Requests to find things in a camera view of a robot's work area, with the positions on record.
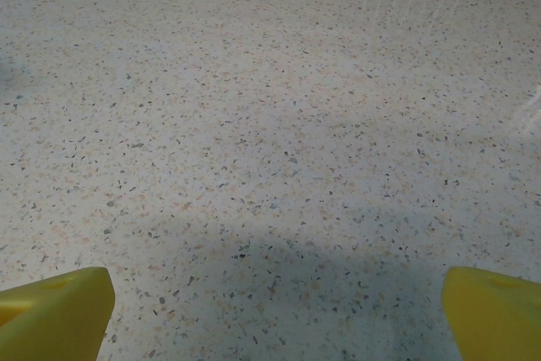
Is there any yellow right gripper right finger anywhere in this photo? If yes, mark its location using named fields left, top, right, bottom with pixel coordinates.
left=440, top=265, right=541, bottom=361

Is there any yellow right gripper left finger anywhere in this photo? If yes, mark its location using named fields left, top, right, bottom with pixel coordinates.
left=0, top=266, right=116, bottom=361

